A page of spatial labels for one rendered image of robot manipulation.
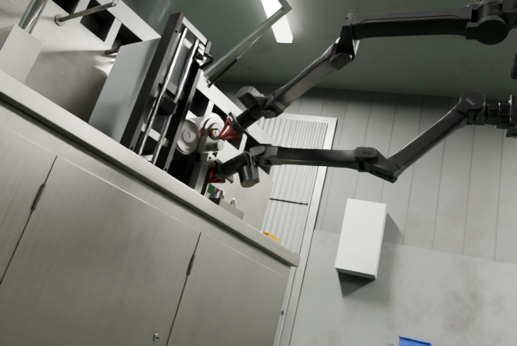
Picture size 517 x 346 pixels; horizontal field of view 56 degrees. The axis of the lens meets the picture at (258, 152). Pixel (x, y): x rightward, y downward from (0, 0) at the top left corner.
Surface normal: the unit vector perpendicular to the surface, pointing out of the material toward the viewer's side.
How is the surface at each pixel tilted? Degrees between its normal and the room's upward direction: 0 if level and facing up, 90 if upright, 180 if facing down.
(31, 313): 90
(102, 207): 90
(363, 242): 90
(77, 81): 90
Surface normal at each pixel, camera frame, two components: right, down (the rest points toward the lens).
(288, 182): -0.26, -0.43
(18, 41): 0.82, -0.02
